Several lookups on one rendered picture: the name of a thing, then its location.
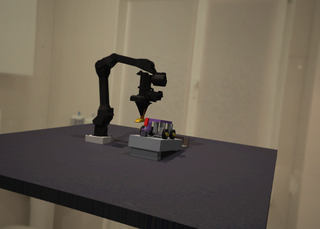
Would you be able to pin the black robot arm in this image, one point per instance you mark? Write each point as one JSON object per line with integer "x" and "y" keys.
{"x": 103, "y": 69}

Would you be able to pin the red-headed pin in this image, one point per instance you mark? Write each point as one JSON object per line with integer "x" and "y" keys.
{"x": 146, "y": 122}

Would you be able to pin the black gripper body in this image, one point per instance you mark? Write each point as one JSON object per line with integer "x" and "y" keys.
{"x": 142, "y": 96}

